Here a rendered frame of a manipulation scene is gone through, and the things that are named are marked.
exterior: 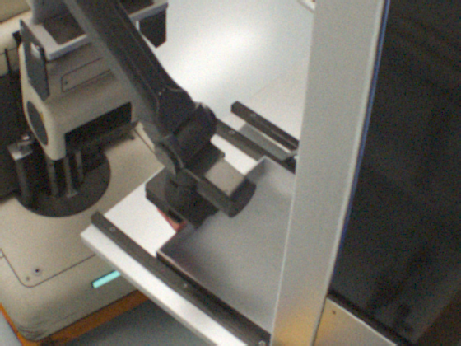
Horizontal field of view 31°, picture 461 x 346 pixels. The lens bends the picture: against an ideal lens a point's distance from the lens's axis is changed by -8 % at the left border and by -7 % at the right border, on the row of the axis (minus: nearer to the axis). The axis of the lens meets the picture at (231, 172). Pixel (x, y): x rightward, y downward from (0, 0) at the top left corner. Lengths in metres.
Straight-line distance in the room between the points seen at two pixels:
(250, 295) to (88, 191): 1.00
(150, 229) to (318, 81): 0.71
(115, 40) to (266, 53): 2.01
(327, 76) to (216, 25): 2.41
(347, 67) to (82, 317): 1.58
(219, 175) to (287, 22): 2.04
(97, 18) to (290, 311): 0.42
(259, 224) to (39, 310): 0.82
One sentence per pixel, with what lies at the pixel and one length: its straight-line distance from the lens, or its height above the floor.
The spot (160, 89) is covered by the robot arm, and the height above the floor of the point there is 1.25.
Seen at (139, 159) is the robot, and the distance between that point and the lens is 2.31.
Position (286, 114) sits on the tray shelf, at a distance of 1.59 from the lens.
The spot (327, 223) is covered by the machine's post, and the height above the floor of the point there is 1.32.
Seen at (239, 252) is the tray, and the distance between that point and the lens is 1.39.
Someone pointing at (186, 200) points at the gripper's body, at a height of 1.02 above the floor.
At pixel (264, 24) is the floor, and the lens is 3.16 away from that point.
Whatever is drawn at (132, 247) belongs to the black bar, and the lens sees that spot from 1.37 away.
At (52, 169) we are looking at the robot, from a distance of 2.18.
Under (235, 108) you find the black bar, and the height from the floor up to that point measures 0.90.
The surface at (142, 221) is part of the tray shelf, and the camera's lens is 1.43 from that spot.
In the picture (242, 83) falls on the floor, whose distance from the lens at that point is 2.92.
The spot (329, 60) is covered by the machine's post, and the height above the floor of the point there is 1.52.
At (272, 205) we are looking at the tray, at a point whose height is 0.88.
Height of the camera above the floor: 2.01
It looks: 49 degrees down
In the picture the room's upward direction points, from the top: 3 degrees clockwise
